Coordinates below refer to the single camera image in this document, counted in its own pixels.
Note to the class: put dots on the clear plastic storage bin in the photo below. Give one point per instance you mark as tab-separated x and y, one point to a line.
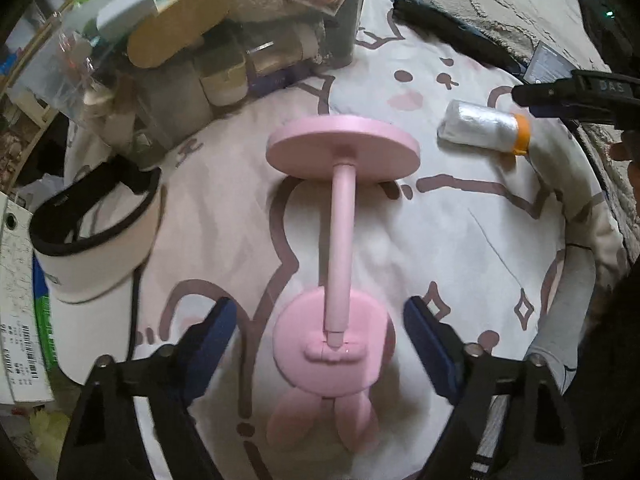
345	35

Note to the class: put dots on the plastic bag roll orange band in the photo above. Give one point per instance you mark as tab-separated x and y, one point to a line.
475	125

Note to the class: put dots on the black charger box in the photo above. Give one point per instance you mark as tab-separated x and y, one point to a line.
547	60

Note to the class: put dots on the pink rabbit stand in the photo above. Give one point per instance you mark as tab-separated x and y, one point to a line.
345	220

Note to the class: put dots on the beige jar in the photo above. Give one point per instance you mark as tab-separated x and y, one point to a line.
222	82

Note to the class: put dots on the white cardboard box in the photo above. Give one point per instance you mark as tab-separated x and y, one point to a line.
20	285

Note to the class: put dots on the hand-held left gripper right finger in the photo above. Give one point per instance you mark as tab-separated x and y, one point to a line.
430	350

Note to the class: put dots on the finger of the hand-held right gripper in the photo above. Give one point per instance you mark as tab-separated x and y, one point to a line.
545	96

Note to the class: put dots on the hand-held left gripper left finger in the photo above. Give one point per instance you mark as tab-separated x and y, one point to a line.
215	340

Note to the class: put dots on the small grey box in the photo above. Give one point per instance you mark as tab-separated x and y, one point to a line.
125	10

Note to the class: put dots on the green and blue box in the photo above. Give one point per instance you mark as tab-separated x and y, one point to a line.
45	320

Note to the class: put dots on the yellow-green object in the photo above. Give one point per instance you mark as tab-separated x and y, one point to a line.
47	432

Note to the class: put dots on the person's dark clothing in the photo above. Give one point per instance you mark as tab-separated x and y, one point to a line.
615	360

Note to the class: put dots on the wooden lid case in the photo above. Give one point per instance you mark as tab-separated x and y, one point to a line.
175	27

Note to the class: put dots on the white visor hat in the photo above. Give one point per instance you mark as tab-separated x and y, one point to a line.
95	260

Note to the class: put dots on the person's right hand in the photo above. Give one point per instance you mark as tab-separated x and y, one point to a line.
627	147

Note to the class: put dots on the person's grey clothed leg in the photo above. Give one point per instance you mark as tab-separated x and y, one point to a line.
570	300

